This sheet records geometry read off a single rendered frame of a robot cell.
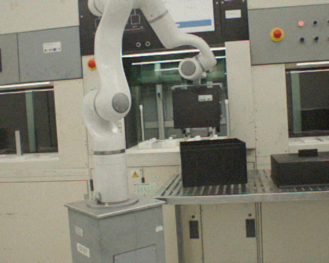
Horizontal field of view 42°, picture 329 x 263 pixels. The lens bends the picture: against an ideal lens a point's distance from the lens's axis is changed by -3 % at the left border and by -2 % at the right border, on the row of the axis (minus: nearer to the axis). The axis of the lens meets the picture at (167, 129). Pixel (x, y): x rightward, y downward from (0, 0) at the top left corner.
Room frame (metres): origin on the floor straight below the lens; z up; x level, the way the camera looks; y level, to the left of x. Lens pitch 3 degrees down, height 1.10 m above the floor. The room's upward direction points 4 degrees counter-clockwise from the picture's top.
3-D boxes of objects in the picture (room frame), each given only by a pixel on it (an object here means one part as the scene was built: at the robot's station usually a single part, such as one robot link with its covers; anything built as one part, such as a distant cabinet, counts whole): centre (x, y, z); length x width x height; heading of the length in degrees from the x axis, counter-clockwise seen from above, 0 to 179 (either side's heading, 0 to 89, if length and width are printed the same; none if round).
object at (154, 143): (2.59, 0.05, 0.89); 0.22 x 0.21 x 0.04; 171
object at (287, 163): (1.79, -0.58, 0.83); 0.29 x 0.29 x 0.13; 83
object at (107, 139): (1.64, 0.24, 1.07); 0.19 x 0.12 x 0.24; 37
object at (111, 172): (1.61, 0.22, 0.85); 0.19 x 0.19 x 0.18
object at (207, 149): (1.96, -0.19, 0.85); 0.28 x 0.28 x 0.17; 89
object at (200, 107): (2.10, -0.15, 1.11); 0.24 x 0.20 x 0.32; 80
